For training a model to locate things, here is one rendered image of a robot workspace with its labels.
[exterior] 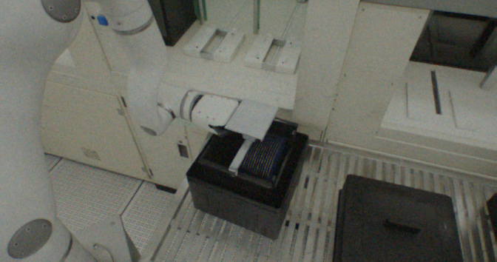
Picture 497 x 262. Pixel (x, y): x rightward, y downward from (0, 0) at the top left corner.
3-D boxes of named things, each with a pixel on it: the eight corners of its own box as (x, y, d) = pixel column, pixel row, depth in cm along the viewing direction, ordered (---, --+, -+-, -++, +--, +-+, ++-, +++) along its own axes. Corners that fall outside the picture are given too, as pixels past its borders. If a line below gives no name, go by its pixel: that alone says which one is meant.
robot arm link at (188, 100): (198, 105, 92) (208, 108, 91) (183, 125, 86) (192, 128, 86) (195, 83, 86) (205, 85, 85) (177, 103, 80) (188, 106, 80)
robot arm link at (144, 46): (115, 58, 59) (166, 143, 84) (160, 8, 67) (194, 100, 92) (78, 49, 61) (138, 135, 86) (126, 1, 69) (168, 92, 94)
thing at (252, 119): (237, 149, 113) (234, 78, 90) (291, 167, 107) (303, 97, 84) (204, 206, 97) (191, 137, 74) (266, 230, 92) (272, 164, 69)
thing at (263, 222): (230, 144, 115) (228, 110, 103) (303, 168, 108) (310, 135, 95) (191, 207, 98) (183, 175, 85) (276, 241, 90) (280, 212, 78)
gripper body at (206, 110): (205, 105, 91) (240, 115, 88) (187, 129, 85) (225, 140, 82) (203, 85, 86) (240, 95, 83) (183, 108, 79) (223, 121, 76)
